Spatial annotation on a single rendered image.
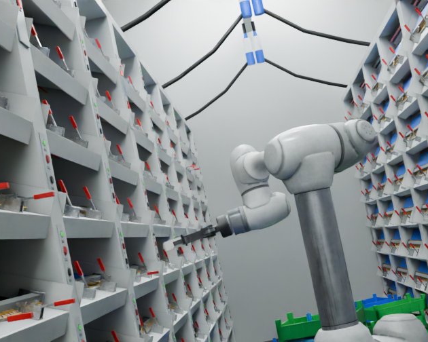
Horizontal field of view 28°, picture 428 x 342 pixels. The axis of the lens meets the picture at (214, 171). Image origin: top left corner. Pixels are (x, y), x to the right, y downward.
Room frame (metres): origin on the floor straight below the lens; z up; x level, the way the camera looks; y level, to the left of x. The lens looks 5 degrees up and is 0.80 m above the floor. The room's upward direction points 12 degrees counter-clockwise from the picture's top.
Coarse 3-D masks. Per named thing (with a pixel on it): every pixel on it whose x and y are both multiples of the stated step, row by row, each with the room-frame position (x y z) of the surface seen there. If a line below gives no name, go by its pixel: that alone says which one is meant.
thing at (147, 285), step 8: (128, 256) 3.07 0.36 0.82; (128, 264) 3.07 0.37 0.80; (136, 264) 3.07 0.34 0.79; (152, 264) 3.06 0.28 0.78; (160, 264) 3.06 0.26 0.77; (144, 280) 2.75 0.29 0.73; (152, 280) 2.88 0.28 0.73; (136, 288) 2.53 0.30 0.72; (144, 288) 2.71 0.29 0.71; (152, 288) 2.92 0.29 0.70; (136, 296) 2.56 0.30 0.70
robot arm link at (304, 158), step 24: (288, 144) 2.25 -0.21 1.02; (312, 144) 2.26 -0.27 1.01; (336, 144) 2.31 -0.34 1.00; (288, 168) 2.25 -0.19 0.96; (312, 168) 2.26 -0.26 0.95; (312, 192) 2.28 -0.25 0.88; (312, 216) 2.29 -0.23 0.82; (312, 240) 2.30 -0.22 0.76; (336, 240) 2.30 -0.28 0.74; (312, 264) 2.31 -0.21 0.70; (336, 264) 2.29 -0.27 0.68; (336, 288) 2.29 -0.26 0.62; (336, 312) 2.29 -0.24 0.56; (336, 336) 2.27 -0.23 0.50; (360, 336) 2.28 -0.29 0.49
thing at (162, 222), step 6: (156, 210) 3.60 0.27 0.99; (156, 216) 3.76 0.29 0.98; (162, 216) 3.76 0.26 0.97; (168, 216) 3.76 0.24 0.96; (156, 222) 3.33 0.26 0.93; (162, 222) 3.60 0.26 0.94; (168, 222) 3.76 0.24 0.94; (156, 228) 3.29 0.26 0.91; (162, 228) 3.48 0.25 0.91; (168, 228) 3.70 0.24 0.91; (156, 234) 3.32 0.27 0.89; (162, 234) 3.52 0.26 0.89; (168, 234) 3.74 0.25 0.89
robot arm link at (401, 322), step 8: (384, 320) 2.40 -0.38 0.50; (392, 320) 2.39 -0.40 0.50; (400, 320) 2.38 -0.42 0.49; (408, 320) 2.38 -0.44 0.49; (416, 320) 2.39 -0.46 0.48; (376, 328) 2.40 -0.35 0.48; (384, 328) 2.38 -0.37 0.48; (392, 328) 2.37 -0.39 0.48; (400, 328) 2.36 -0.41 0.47; (408, 328) 2.36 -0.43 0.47; (416, 328) 2.37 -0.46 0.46; (424, 328) 2.40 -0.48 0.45; (376, 336) 2.39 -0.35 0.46; (384, 336) 2.38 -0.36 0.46; (392, 336) 2.37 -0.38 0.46; (400, 336) 2.36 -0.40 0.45; (408, 336) 2.36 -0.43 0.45; (416, 336) 2.36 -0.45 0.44; (424, 336) 2.38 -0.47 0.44
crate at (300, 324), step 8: (360, 304) 3.30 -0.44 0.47; (360, 312) 3.24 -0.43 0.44; (280, 320) 3.22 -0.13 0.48; (288, 320) 3.38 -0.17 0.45; (296, 320) 3.40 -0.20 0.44; (304, 320) 3.38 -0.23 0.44; (360, 320) 3.20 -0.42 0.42; (280, 328) 3.21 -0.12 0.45; (288, 328) 3.20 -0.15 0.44; (296, 328) 3.19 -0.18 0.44; (304, 328) 3.19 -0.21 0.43; (312, 328) 3.18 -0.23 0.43; (320, 328) 3.17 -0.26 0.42; (280, 336) 3.22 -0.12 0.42; (288, 336) 3.21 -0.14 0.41; (296, 336) 3.20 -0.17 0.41; (304, 336) 3.19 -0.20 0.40
